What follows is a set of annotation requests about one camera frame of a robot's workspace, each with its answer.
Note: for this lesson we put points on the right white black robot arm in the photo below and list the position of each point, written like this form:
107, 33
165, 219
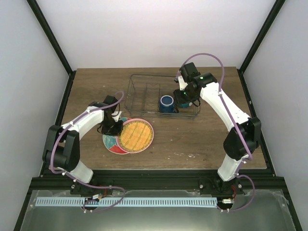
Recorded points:
244, 132

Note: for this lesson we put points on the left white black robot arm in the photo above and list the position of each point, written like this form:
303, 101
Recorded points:
62, 146

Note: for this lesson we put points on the light blue slotted strip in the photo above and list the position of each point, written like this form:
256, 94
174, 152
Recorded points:
128, 202

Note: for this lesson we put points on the black aluminium frame rail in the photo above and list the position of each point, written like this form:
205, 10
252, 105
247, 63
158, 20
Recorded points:
204, 180

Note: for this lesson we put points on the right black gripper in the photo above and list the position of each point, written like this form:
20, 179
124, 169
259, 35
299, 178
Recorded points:
178, 98

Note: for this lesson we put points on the black wire dish rack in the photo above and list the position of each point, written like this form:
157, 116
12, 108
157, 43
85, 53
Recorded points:
157, 95

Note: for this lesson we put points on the pink red plate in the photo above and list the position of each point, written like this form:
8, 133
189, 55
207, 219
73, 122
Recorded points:
150, 142

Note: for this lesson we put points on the white bowl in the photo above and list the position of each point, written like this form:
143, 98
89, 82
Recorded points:
185, 105

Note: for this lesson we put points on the red teal floral plate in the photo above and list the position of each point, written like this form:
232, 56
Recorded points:
111, 144

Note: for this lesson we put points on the dark blue mug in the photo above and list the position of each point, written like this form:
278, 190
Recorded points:
166, 105

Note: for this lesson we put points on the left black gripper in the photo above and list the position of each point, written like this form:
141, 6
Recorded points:
117, 131

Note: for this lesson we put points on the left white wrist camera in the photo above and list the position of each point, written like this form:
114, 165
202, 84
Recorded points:
116, 115

